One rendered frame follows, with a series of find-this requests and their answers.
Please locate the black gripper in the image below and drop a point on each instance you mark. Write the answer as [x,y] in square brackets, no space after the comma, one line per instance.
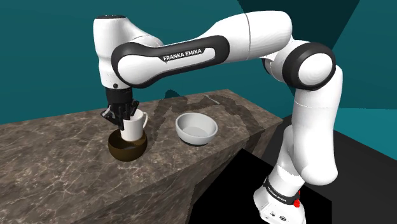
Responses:
[118,96]

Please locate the white mug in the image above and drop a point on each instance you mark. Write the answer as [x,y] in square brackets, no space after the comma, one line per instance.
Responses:
[133,128]

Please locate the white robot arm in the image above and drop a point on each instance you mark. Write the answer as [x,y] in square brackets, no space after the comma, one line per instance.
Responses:
[307,130]

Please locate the brown bowl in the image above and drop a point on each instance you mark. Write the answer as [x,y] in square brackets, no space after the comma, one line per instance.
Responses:
[126,152]

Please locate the white bowl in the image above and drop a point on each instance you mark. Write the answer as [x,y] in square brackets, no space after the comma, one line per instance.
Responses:
[196,130]

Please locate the black robot stand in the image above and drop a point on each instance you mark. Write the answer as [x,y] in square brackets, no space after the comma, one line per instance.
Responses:
[232,189]

